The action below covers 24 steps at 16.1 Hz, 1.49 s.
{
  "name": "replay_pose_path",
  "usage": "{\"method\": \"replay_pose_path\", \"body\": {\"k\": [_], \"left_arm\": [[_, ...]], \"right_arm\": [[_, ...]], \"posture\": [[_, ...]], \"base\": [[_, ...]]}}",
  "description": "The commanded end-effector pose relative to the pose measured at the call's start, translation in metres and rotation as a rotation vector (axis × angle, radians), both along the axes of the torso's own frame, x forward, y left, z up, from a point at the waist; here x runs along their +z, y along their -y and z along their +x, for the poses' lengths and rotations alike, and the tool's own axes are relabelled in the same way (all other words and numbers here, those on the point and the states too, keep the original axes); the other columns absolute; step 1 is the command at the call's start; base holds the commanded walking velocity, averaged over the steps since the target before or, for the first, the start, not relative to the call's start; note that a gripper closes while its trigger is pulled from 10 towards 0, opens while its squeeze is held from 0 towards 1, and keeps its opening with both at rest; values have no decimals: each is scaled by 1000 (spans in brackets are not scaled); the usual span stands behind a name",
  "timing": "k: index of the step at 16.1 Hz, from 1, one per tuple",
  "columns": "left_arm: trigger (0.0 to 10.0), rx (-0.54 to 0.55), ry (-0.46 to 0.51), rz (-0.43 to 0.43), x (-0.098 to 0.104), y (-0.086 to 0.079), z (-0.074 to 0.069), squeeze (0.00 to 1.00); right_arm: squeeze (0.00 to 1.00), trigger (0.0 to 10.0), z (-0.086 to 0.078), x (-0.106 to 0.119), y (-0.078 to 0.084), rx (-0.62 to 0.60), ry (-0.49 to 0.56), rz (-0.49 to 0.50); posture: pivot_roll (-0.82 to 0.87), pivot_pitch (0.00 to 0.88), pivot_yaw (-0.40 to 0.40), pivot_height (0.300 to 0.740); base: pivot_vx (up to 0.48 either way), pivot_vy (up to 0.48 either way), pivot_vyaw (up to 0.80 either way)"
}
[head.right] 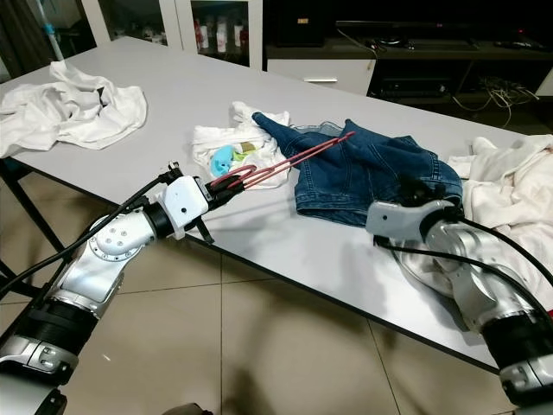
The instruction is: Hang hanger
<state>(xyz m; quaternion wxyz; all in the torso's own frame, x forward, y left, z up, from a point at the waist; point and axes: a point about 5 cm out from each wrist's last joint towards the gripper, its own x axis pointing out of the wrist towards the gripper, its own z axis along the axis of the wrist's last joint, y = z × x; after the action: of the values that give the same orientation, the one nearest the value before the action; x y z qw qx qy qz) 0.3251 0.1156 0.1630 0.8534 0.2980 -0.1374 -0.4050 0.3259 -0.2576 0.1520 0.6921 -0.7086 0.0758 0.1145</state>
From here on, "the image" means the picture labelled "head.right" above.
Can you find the blue denim jacket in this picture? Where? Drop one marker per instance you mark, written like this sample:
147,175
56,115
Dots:
354,181

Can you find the red plastic clothes hanger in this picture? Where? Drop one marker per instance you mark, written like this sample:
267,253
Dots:
311,151

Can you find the white t-shirt with black print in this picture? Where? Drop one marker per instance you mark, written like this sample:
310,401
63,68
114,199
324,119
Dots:
78,117

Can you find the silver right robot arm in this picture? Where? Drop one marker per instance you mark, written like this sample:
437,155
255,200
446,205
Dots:
475,277

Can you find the plain white crumpled garment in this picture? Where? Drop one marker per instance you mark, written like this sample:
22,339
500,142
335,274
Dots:
510,190

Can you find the dark television bench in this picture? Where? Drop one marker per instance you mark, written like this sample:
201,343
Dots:
415,86

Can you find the black table leg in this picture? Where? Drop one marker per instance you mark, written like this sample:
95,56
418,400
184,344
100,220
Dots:
34,194

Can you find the white drawer unit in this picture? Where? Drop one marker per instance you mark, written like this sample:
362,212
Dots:
328,71

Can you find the white glass-door cabinet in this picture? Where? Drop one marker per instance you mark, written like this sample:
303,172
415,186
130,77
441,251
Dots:
180,35

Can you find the black speaker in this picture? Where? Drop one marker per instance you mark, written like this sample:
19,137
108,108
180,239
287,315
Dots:
300,22

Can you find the black television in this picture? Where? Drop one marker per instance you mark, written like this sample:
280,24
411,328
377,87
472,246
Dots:
432,13

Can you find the dark brown curtain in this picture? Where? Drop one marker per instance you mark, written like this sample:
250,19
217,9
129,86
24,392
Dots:
26,35

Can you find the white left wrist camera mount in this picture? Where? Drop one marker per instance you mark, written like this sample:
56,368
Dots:
186,203

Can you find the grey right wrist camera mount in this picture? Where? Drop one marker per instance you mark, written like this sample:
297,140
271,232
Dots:
402,220

